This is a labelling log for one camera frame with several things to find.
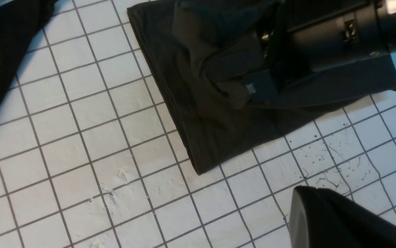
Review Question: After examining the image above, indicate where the gray long-sleeve top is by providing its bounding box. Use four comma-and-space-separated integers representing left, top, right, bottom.
127, 0, 396, 175

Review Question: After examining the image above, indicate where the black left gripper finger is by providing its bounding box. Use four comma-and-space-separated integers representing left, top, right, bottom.
289, 186, 396, 248

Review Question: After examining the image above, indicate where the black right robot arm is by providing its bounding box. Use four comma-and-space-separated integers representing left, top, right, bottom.
240, 0, 396, 248

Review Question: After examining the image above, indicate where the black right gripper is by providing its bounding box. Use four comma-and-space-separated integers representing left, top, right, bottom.
242, 0, 389, 103

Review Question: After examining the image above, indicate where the black garment pile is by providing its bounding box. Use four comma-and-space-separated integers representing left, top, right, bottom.
0, 0, 56, 105

